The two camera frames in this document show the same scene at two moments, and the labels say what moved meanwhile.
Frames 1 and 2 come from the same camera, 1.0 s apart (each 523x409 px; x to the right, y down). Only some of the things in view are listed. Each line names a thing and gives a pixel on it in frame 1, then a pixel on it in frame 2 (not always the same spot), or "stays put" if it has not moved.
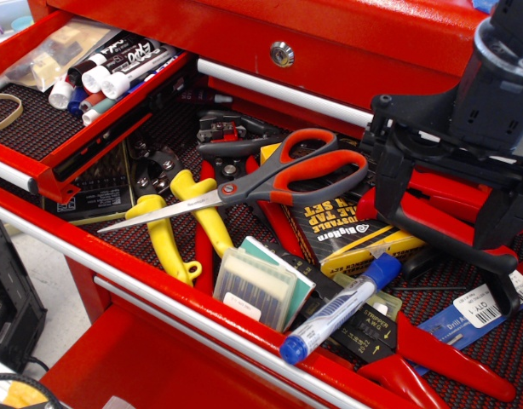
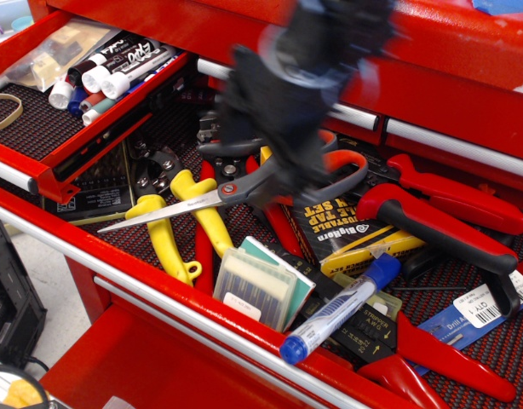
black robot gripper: [416, 130] to [290, 110]
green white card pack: [303, 286] stays put
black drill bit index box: [106, 191] stays put
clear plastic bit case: [255, 285] stays put
